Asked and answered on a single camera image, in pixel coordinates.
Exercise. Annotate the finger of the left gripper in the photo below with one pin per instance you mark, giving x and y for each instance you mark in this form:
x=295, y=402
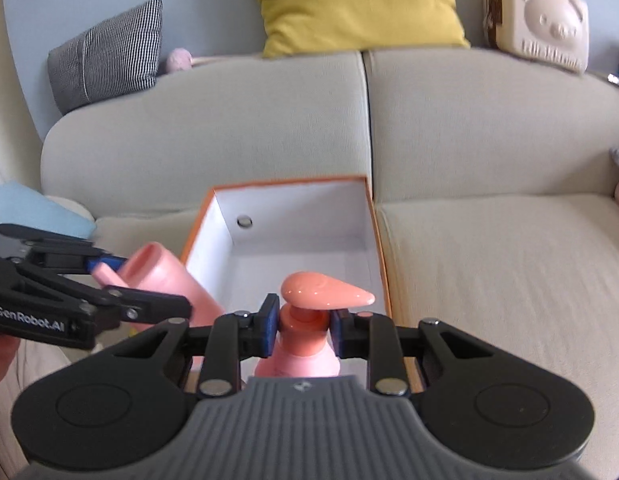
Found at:
x=134, y=304
x=104, y=262

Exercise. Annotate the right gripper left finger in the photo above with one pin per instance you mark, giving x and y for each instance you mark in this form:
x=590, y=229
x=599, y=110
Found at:
x=127, y=402

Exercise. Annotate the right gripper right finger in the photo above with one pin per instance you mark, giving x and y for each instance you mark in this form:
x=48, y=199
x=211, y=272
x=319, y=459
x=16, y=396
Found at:
x=481, y=402

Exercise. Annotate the pink plastic bottle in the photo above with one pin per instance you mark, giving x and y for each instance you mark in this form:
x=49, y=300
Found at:
x=155, y=269

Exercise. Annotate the pink pump bottle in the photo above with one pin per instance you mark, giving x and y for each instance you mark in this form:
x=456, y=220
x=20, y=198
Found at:
x=302, y=348

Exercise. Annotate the person's left hand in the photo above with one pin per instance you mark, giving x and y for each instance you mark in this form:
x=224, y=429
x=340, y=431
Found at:
x=8, y=349

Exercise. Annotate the light blue cushion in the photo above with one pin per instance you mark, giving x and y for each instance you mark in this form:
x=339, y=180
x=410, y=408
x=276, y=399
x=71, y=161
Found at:
x=26, y=207

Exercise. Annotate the orange white cardboard box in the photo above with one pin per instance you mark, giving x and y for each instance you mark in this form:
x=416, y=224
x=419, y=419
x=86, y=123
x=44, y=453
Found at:
x=249, y=237

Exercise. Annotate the black white checkered cushion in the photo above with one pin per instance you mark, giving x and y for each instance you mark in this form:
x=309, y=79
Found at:
x=116, y=57

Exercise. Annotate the pink plush toy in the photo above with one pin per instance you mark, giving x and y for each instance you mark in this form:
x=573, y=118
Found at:
x=180, y=60

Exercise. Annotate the beige fabric sofa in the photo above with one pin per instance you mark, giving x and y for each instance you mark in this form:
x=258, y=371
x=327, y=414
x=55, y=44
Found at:
x=460, y=184

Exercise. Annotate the yellow cushion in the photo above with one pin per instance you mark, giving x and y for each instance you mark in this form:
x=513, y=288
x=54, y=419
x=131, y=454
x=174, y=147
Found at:
x=323, y=26

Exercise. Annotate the cream bear suitcase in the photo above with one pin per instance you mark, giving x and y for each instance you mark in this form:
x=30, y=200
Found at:
x=554, y=32

